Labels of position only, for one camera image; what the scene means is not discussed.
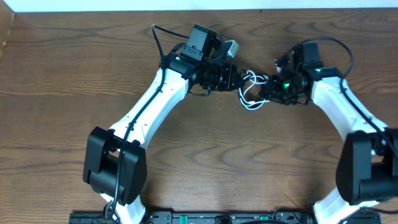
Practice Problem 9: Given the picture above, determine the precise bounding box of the white USB cable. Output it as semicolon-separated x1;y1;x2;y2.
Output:
238;70;271;111

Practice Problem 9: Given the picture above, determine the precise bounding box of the black USB cable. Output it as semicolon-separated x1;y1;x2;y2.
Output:
236;70;270;110

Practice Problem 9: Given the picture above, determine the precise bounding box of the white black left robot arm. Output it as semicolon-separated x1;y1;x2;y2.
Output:
83;51;243;223

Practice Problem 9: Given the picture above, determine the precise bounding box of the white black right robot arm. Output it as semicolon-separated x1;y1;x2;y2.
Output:
259;67;397;223

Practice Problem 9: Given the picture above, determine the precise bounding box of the black mounting rail base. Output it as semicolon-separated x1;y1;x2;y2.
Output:
68;208;382;224

